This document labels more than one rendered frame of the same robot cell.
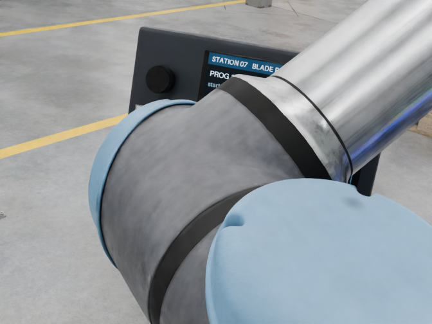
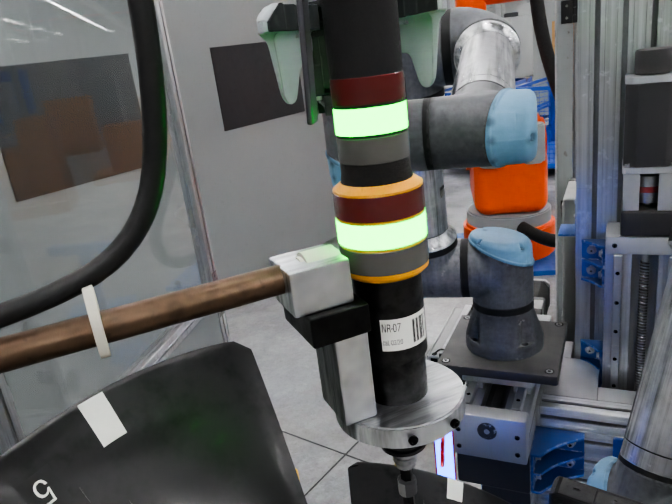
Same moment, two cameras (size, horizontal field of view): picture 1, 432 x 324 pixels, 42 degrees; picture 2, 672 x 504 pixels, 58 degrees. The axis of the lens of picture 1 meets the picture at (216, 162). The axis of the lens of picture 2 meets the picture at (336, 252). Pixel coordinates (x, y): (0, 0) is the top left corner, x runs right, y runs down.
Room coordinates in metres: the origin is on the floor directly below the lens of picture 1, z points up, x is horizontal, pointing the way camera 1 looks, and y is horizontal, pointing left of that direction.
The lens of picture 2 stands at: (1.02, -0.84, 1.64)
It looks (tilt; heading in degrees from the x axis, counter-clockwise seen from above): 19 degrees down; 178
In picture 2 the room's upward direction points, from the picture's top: 7 degrees counter-clockwise
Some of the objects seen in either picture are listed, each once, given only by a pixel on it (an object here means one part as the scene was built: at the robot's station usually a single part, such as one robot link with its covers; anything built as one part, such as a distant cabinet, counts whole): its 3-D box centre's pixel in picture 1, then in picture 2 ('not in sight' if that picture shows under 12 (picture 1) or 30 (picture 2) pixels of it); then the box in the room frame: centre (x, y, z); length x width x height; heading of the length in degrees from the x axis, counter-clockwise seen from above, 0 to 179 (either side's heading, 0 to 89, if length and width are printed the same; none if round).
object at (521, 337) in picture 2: not in sight; (503, 319); (-0.04, -0.50, 1.09); 0.15 x 0.15 x 0.10
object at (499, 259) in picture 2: not in sight; (497, 265); (-0.05, -0.50, 1.20); 0.13 x 0.12 x 0.14; 71
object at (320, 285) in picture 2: not in sight; (374, 333); (0.74, -0.82, 1.50); 0.09 x 0.07 x 0.10; 110
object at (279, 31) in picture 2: not in sight; (286, 56); (0.62, -0.84, 1.64); 0.09 x 0.03 x 0.06; 154
